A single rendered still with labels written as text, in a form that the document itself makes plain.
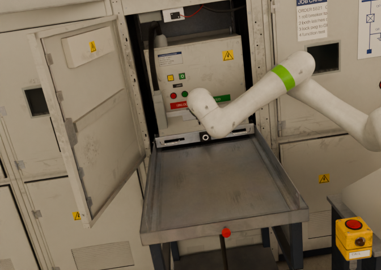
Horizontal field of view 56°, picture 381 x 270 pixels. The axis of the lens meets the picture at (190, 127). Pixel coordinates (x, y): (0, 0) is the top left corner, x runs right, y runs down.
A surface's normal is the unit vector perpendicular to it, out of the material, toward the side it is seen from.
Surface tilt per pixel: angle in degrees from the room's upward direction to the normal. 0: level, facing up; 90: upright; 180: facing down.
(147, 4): 90
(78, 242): 90
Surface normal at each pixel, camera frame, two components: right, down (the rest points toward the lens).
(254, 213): -0.14, -0.93
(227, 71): 0.05, 0.35
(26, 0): 0.76, 0.13
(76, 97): 0.96, -0.04
